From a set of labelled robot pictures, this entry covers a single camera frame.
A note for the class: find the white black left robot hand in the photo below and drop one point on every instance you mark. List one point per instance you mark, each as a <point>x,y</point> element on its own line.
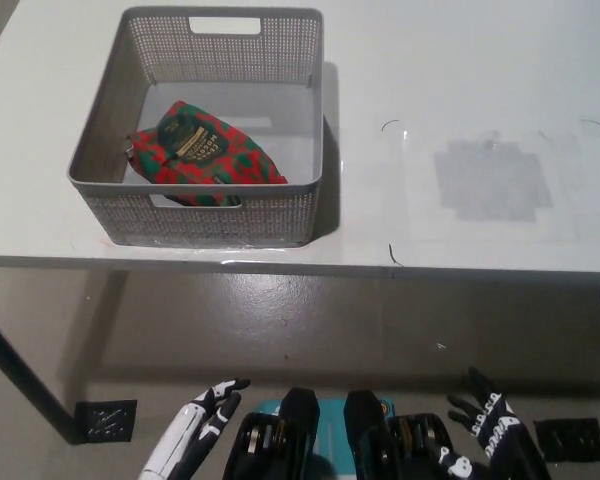
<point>180,435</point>

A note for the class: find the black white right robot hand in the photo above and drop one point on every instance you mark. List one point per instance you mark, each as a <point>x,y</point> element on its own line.
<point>500,435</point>

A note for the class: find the red green coffee bean bag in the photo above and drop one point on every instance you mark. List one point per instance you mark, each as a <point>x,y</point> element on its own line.
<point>200,150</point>

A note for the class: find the black floor tape patch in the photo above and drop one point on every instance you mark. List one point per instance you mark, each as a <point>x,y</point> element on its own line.
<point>107,419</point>
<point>572,436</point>

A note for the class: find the black teal robot torso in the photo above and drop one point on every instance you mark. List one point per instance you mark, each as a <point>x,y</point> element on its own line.
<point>300,440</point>

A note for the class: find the black metal table leg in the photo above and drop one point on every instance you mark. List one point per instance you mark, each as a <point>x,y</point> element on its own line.
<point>37,387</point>

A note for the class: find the grey perforated plastic basket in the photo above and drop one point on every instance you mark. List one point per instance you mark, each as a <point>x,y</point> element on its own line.
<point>280,215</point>

